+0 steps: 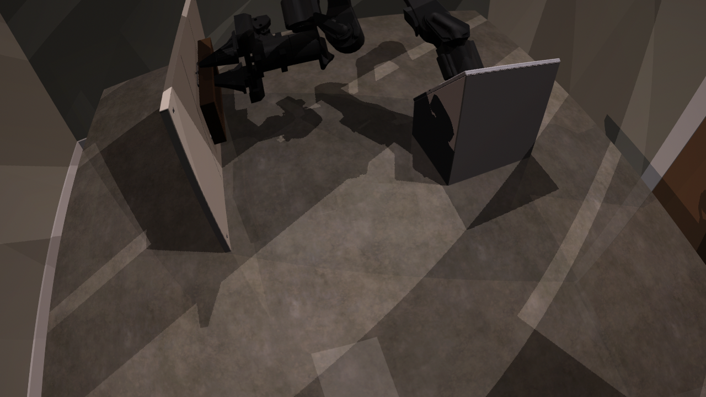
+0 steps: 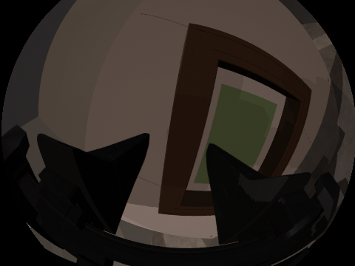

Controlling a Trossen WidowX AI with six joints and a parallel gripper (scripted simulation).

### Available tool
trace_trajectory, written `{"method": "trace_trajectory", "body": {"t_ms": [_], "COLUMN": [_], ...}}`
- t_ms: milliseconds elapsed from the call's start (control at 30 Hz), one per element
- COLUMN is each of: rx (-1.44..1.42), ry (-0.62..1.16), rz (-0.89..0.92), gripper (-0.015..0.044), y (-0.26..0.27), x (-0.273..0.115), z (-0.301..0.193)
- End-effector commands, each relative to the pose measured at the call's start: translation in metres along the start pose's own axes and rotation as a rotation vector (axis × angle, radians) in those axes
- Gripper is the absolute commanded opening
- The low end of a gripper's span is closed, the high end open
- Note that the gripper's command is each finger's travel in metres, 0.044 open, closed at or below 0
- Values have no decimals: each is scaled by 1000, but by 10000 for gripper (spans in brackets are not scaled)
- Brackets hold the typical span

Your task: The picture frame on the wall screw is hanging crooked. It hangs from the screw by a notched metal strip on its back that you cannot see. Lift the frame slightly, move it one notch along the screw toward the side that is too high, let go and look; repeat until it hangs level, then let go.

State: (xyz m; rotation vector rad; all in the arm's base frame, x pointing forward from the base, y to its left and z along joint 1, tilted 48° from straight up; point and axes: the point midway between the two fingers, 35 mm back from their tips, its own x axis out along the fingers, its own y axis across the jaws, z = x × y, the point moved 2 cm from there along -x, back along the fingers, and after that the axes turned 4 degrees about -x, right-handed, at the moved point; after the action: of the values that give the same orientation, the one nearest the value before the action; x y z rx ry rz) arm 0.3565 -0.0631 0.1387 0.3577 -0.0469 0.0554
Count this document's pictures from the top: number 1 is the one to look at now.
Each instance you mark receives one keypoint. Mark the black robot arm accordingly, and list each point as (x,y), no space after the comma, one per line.
(429,19)

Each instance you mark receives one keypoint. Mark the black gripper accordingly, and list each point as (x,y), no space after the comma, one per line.
(268,55)

